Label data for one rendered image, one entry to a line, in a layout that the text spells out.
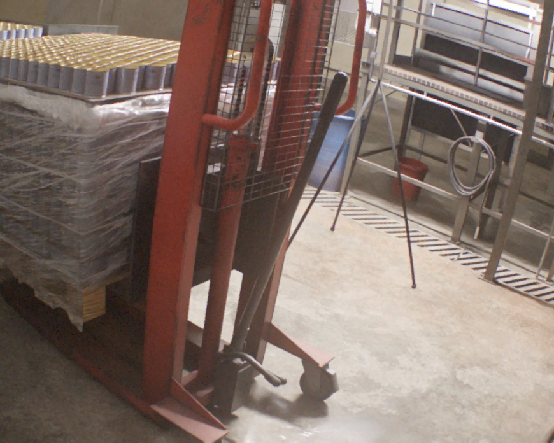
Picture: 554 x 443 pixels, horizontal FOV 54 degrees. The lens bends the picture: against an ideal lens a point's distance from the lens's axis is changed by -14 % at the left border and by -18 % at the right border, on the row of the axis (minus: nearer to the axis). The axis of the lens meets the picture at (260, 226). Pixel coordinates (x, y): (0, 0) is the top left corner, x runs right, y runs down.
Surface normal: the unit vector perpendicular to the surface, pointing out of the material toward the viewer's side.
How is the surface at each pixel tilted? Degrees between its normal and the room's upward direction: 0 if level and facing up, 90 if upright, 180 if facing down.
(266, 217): 90
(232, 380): 90
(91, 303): 88
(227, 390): 90
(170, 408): 0
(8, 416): 0
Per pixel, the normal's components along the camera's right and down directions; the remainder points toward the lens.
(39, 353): 0.16, -0.91
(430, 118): -0.58, 0.22
